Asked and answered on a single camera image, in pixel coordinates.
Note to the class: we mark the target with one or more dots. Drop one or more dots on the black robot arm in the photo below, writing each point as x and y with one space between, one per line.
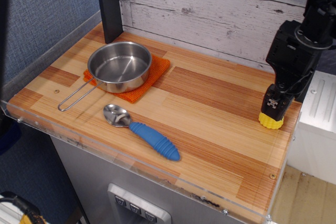
317 30

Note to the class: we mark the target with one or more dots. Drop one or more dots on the dark right vertical post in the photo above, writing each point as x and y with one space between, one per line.
326 64

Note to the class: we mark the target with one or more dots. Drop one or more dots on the stainless steel pot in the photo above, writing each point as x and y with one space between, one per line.
118 67

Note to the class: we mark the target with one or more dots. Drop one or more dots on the yellow plastic corn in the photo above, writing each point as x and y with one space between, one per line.
269 122

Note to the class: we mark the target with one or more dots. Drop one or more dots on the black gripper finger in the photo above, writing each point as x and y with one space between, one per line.
303 86
275 103

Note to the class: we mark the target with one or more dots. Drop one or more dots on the yellow black object bottom left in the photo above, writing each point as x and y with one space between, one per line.
15 209

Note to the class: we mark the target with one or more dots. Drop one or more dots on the silver button control panel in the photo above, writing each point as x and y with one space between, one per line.
129 208

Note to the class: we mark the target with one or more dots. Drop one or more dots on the clear acrylic table guard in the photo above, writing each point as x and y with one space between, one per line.
208 107

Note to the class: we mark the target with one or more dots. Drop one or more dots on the blue handled metal spoon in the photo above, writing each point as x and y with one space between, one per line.
119 117

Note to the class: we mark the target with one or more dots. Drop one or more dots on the white aluminium side block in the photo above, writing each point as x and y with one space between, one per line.
318 108

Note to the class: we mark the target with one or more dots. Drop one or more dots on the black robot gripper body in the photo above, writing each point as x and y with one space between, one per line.
290 59

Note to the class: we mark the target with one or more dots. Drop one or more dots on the orange knitted cloth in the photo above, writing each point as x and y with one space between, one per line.
157 68

